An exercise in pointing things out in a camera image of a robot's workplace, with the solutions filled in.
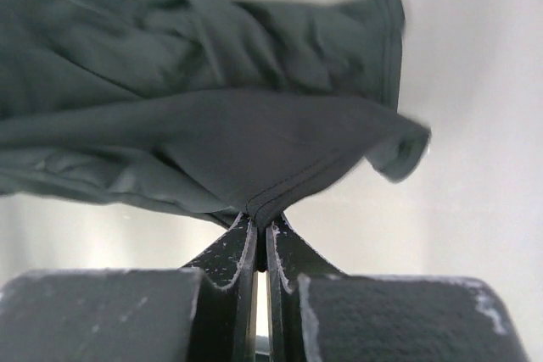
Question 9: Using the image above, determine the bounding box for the black t shirt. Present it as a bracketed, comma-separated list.
[1, 0, 430, 226]

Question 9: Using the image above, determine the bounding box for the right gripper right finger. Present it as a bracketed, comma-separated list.
[266, 218, 528, 362]

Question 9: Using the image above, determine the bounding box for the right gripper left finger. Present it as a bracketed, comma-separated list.
[1, 215, 257, 362]

